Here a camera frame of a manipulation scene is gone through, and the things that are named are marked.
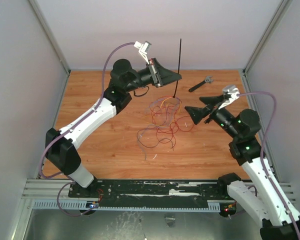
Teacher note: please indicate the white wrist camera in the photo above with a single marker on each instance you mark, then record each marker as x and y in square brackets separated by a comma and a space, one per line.
[143, 49]
[230, 94]

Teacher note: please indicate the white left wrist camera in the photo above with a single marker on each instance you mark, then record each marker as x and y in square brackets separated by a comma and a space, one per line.
[143, 49]

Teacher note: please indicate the black zip tie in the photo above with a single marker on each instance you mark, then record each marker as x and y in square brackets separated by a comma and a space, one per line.
[178, 67]

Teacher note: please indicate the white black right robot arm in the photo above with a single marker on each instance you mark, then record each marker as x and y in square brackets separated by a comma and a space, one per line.
[268, 205]

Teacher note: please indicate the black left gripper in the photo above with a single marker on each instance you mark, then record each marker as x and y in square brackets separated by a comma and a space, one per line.
[162, 76]

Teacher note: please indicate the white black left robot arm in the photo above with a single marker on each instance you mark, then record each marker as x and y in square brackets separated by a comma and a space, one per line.
[62, 145]

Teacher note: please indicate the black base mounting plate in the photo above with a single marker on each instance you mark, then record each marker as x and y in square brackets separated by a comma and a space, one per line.
[152, 193]

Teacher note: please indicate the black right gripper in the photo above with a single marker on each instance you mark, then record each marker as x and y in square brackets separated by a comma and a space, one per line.
[213, 109]

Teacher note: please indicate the adjustable wrench black handle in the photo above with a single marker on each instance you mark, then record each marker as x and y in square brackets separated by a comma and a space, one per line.
[207, 79]

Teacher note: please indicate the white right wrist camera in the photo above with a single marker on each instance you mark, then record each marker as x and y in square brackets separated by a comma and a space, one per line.
[230, 94]

